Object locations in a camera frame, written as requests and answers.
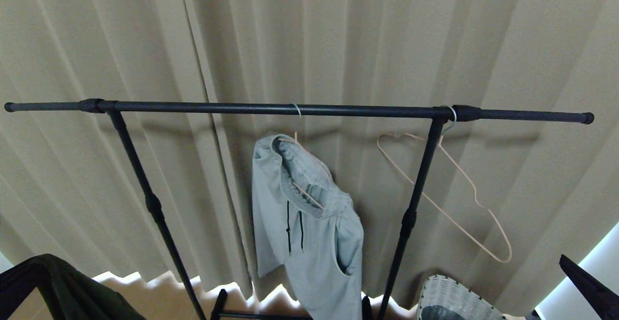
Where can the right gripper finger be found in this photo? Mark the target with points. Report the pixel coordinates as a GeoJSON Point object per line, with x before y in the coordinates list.
{"type": "Point", "coordinates": [595, 296]}

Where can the pink clothes hanger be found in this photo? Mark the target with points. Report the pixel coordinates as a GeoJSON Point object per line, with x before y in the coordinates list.
{"type": "Point", "coordinates": [437, 208]}
{"type": "Point", "coordinates": [307, 195]}

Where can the pale grey shorts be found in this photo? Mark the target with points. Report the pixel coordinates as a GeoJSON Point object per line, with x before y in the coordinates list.
{"type": "Point", "coordinates": [319, 262]}

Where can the green garment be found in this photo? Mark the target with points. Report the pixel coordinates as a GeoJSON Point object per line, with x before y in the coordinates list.
{"type": "Point", "coordinates": [87, 296]}

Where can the white laundry basket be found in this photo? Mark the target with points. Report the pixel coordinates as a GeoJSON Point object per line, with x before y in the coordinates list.
{"type": "Point", "coordinates": [449, 291]}

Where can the black clothes rack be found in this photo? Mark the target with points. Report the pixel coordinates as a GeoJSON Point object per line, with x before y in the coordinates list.
{"type": "Point", "coordinates": [290, 109]}

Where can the beige curtain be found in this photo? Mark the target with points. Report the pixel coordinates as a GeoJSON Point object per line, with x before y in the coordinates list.
{"type": "Point", "coordinates": [338, 35]}

